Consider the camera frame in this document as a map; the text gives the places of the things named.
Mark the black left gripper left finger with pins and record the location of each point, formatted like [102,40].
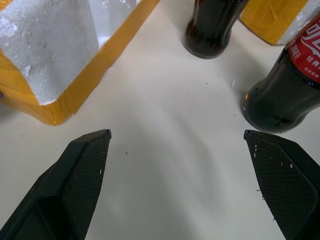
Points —
[65,190]

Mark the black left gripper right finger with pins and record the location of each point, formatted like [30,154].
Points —
[285,185]

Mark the cola bottle red label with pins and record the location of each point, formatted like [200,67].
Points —
[212,27]
[287,85]

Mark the white foam box yellow tape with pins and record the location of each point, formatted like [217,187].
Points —
[47,50]

